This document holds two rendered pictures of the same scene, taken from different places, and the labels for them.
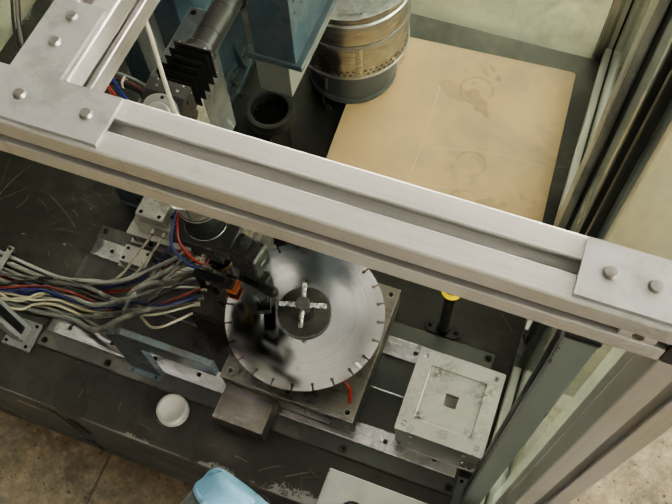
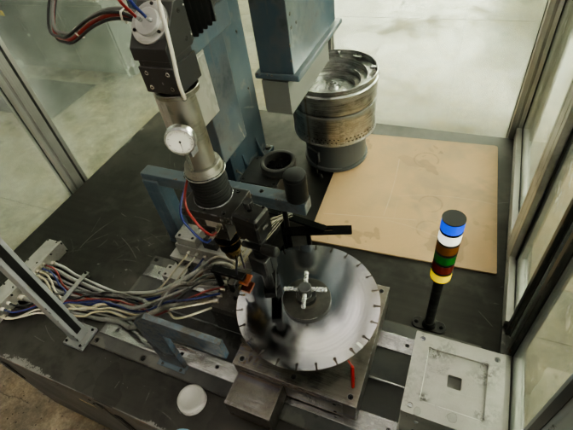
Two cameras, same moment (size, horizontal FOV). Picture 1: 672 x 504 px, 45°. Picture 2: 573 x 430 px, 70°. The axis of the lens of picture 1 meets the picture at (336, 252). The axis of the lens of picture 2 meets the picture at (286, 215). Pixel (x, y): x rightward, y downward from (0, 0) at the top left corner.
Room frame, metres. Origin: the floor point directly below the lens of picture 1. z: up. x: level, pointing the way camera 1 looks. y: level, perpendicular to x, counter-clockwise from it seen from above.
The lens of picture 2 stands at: (0.10, 0.04, 1.76)
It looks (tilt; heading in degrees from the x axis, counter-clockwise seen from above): 45 degrees down; 5
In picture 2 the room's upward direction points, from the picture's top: 10 degrees counter-clockwise
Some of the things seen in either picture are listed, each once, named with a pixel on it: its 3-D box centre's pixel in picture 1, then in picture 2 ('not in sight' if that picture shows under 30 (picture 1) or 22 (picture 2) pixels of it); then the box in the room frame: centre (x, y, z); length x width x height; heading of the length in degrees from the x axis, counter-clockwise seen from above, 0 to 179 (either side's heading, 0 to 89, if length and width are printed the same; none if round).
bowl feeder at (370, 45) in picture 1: (350, 25); (334, 116); (1.40, -0.08, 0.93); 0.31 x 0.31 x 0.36
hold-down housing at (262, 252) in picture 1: (253, 266); (257, 238); (0.63, 0.15, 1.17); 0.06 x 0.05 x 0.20; 56
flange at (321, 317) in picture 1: (304, 310); (306, 297); (0.63, 0.07, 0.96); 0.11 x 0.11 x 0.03
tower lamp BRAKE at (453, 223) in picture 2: not in sight; (453, 223); (0.64, -0.23, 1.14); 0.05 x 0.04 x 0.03; 155
